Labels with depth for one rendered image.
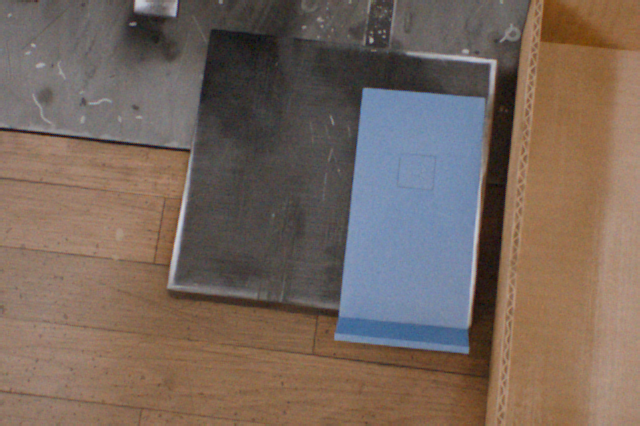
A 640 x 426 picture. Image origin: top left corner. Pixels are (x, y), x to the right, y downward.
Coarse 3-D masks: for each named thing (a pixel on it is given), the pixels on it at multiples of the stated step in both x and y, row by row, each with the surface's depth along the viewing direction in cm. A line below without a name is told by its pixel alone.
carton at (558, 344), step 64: (576, 0) 70; (576, 64) 75; (512, 128) 74; (576, 128) 74; (512, 192) 68; (576, 192) 73; (512, 256) 65; (576, 256) 71; (512, 320) 64; (576, 320) 70; (512, 384) 69; (576, 384) 69
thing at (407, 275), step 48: (384, 96) 73; (432, 96) 73; (384, 144) 72; (432, 144) 72; (480, 144) 72; (384, 192) 71; (432, 192) 71; (384, 240) 70; (432, 240) 70; (384, 288) 69; (432, 288) 69; (336, 336) 66; (384, 336) 66; (432, 336) 67
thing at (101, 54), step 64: (0, 0) 78; (64, 0) 78; (128, 0) 78; (192, 0) 78; (256, 0) 77; (320, 0) 77; (384, 0) 77; (448, 0) 77; (512, 0) 77; (0, 64) 77; (64, 64) 77; (128, 64) 77; (192, 64) 76; (512, 64) 76; (0, 128) 76; (64, 128) 75; (128, 128) 75; (192, 128) 75
